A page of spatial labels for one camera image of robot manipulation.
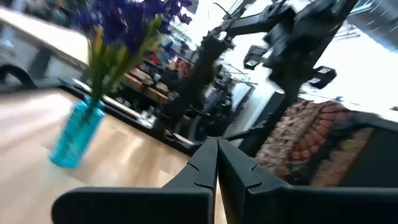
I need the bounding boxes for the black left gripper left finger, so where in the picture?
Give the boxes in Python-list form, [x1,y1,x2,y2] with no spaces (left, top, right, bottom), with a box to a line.
[51,138,219,224]

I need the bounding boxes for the red patterned cloth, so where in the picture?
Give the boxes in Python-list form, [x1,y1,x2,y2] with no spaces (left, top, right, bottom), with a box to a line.
[254,99,374,188]

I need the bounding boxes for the white topped table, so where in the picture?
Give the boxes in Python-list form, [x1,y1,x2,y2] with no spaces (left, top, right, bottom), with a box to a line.
[0,6,91,93]

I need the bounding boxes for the silver ventilation duct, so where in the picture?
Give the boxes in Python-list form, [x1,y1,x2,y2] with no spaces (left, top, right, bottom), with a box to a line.
[346,0,398,52]

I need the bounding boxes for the wooden workbench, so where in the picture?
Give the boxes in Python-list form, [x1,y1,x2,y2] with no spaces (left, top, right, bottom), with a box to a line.
[123,67,171,105]

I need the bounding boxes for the black ceiling spotlight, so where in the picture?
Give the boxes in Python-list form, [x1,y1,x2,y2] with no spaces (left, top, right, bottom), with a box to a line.
[307,65,338,90]
[243,44,269,71]

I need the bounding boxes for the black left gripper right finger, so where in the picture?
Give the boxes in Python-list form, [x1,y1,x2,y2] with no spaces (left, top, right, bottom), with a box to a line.
[218,138,398,224]

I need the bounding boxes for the purple artificial flower bunch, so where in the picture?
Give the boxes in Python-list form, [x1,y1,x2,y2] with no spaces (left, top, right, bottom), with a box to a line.
[73,0,167,105]
[161,0,194,60]

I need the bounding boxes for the blue glass vase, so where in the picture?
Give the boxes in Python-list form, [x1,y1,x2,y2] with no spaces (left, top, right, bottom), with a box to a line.
[49,95,106,170]

